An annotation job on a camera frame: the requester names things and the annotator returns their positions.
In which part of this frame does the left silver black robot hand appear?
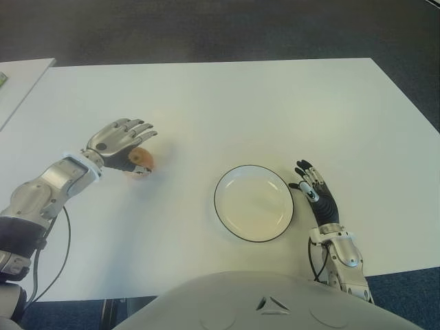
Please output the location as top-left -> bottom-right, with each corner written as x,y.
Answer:
81,118 -> 159,177

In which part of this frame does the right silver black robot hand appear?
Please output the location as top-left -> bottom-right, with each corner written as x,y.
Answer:
288,158 -> 342,228

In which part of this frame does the reddish yellow apple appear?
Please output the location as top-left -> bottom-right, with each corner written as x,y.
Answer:
125,146 -> 155,180

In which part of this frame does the white plate with black rim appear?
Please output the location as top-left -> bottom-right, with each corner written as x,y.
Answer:
213,164 -> 296,244

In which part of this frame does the adjacent white table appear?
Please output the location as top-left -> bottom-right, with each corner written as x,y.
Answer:
0,58 -> 56,131

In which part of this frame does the grey robot torso shell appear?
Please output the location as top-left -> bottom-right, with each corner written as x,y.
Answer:
111,270 -> 422,330

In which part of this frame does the dark table leg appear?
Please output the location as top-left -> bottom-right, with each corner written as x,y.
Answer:
102,297 -> 159,330

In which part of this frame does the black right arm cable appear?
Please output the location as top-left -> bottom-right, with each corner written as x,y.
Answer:
307,239 -> 333,283

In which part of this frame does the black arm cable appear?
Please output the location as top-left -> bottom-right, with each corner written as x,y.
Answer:
31,206 -> 72,304
307,239 -> 333,283

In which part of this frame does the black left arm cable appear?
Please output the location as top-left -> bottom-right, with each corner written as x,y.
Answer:
31,206 -> 72,304

